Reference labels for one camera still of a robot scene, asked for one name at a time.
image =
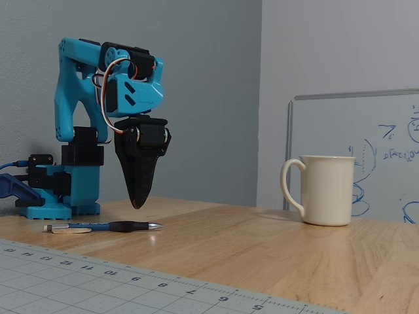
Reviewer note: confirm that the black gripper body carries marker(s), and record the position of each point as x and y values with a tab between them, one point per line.
141	156

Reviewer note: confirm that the cream ceramic mug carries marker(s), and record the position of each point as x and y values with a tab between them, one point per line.
327	191

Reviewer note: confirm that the dark blue table clamp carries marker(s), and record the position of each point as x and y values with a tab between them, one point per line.
19	191

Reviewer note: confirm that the blue and black pen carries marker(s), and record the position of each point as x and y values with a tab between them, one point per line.
124	226

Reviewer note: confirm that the grey cutting mat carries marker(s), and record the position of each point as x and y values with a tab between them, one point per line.
82	284

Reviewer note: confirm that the blue SO-100 robot arm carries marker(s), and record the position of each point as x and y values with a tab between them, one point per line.
73	95

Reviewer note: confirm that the whiteboard with blue scribbles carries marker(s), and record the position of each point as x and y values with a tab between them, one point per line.
376	147

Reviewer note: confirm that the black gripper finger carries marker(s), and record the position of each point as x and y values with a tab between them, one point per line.
139	176

